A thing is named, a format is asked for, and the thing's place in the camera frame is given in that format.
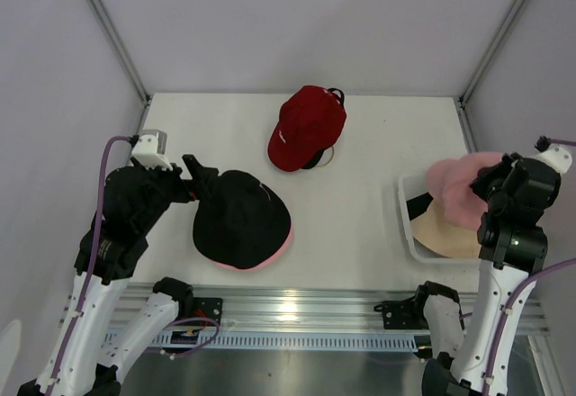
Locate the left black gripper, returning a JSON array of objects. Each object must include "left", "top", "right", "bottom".
[{"left": 132, "top": 153, "right": 218, "bottom": 232}]

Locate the light pink hat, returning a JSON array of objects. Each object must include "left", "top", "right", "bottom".
[{"left": 425, "top": 152, "right": 503, "bottom": 231}]

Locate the black hat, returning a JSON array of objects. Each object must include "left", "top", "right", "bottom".
[{"left": 192, "top": 170, "right": 293, "bottom": 268}]

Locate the beige bucket hat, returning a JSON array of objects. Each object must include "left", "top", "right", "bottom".
[{"left": 410, "top": 201, "right": 481, "bottom": 259}]

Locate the pink bucket hat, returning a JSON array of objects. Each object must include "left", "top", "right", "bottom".
[{"left": 213, "top": 227, "right": 294, "bottom": 273}]

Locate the black baseball cap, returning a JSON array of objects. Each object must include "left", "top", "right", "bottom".
[{"left": 302, "top": 87, "right": 347, "bottom": 170}]

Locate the red baseball cap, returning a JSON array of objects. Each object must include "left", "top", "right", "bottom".
[{"left": 267, "top": 85, "right": 327, "bottom": 172}]

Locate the gold wire hat stand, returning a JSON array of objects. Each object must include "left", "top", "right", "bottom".
[{"left": 315, "top": 147, "right": 335, "bottom": 168}]

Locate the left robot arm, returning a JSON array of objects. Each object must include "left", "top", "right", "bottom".
[{"left": 18, "top": 155, "right": 220, "bottom": 395}]

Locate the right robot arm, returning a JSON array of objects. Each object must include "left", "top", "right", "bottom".
[{"left": 409, "top": 145, "right": 572, "bottom": 395}]

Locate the white plastic basket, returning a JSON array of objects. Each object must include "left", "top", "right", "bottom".
[{"left": 398, "top": 173, "right": 478, "bottom": 266}]

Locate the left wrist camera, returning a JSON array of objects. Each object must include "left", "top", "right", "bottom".
[{"left": 130, "top": 130, "right": 173, "bottom": 171}]

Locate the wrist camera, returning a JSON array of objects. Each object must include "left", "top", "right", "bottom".
[
  {"left": 130, "top": 130, "right": 173, "bottom": 171},
  {"left": 535, "top": 136, "right": 576, "bottom": 176}
]

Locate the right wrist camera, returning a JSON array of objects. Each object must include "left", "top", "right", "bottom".
[{"left": 535, "top": 136, "right": 576, "bottom": 176}]

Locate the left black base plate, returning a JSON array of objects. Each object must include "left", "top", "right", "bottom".
[{"left": 178, "top": 297, "right": 224, "bottom": 328}]

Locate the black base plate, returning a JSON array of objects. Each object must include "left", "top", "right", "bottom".
[
  {"left": 178, "top": 297, "right": 224, "bottom": 328},
  {"left": 373, "top": 297, "right": 428, "bottom": 330}
]

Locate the aluminium mounting rail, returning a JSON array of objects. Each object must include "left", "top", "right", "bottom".
[{"left": 109, "top": 283, "right": 550, "bottom": 336}]

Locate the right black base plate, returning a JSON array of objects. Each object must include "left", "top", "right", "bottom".
[{"left": 373, "top": 297, "right": 428, "bottom": 330}]

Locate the white slotted cable duct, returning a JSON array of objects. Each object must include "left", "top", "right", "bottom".
[{"left": 148, "top": 329, "right": 418, "bottom": 353}]

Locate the right frame post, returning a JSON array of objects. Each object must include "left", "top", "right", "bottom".
[{"left": 458, "top": 0, "right": 530, "bottom": 110}]

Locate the frame post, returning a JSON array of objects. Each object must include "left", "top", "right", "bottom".
[
  {"left": 86, "top": 0, "right": 150, "bottom": 106},
  {"left": 458, "top": 0, "right": 530, "bottom": 110}
]

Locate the left frame post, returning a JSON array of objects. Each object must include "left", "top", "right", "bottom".
[{"left": 86, "top": 0, "right": 150, "bottom": 106}]

